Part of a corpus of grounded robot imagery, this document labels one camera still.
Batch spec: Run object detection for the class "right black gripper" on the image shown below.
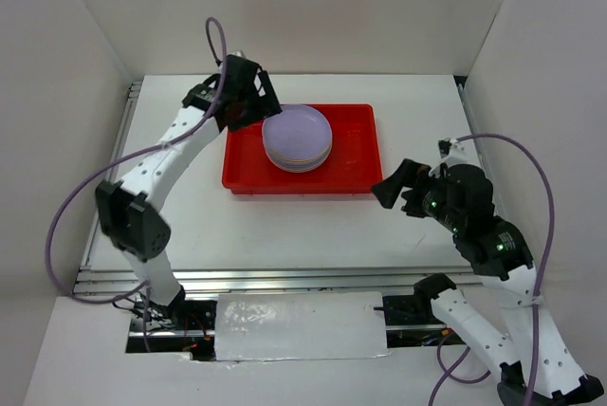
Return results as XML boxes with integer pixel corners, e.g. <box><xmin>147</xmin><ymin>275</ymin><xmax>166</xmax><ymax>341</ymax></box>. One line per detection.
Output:
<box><xmin>370</xmin><ymin>155</ymin><xmax>463</xmax><ymax>230</ymax></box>

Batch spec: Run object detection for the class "purple plate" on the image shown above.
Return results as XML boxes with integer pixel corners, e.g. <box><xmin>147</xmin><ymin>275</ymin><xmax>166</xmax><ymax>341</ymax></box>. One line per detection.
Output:
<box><xmin>268</xmin><ymin>157</ymin><xmax>327</xmax><ymax>173</ymax></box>
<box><xmin>262</xmin><ymin>104</ymin><xmax>333</xmax><ymax>159</ymax></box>

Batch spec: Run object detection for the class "orange plate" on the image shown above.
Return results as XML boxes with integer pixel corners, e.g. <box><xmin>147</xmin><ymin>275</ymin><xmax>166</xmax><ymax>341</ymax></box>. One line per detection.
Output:
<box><xmin>266</xmin><ymin>148</ymin><xmax>331</xmax><ymax>166</ymax></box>

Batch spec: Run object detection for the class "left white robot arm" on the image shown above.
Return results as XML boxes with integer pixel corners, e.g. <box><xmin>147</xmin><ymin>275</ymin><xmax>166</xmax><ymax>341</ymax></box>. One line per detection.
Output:
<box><xmin>95</xmin><ymin>54</ymin><xmax>282</xmax><ymax>329</ymax></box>

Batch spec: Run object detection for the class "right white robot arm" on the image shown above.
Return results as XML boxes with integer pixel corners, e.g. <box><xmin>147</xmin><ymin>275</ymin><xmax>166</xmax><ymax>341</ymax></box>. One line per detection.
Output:
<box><xmin>372</xmin><ymin>159</ymin><xmax>605</xmax><ymax>405</ymax></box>

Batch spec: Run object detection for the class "red plastic bin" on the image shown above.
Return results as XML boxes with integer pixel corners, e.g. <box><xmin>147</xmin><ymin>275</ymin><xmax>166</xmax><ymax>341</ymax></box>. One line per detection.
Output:
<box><xmin>222</xmin><ymin>103</ymin><xmax>382</xmax><ymax>195</ymax></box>

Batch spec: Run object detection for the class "white foil cover panel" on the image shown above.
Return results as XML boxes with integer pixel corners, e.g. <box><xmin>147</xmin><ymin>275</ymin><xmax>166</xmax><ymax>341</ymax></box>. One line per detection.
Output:
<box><xmin>214</xmin><ymin>292</ymin><xmax>389</xmax><ymax>361</ymax></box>

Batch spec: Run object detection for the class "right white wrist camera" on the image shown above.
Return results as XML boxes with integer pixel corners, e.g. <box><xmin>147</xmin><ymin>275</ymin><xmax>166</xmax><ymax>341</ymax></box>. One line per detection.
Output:
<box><xmin>438</xmin><ymin>138</ymin><xmax>469</xmax><ymax>168</ymax></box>

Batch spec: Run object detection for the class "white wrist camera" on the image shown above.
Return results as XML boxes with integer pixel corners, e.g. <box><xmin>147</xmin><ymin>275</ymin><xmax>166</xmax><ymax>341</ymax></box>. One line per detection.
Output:
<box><xmin>438</xmin><ymin>138</ymin><xmax>469</xmax><ymax>168</ymax></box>
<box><xmin>231</xmin><ymin>50</ymin><xmax>247</xmax><ymax>60</ymax></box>

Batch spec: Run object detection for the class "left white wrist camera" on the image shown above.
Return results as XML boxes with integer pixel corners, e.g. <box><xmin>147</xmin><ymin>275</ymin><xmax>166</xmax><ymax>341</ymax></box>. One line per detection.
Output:
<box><xmin>231</xmin><ymin>50</ymin><xmax>247</xmax><ymax>60</ymax></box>

